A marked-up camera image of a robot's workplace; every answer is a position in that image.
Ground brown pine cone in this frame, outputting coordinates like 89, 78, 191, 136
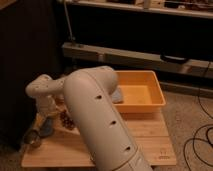
60, 111, 75, 130

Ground metal stand pole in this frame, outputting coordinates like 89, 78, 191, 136
63, 0, 76, 45

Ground grey cloth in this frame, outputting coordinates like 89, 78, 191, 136
111, 87, 123, 103

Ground upper wooden shelf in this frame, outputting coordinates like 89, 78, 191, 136
56, 0, 213, 20

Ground black cables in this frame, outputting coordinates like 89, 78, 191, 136
183, 61, 213, 171

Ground metal cup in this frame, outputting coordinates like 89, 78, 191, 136
24, 130, 42, 148

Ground yellow plastic bin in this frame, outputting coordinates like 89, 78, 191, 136
116, 70, 166, 113

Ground blue sponge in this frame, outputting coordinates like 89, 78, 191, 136
39, 118, 54, 137

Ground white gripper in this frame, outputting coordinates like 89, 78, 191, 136
33, 95, 57, 131

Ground metal shelf rail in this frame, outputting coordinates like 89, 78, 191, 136
62, 42, 213, 79

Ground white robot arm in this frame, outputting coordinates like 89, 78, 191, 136
26, 66, 153, 171

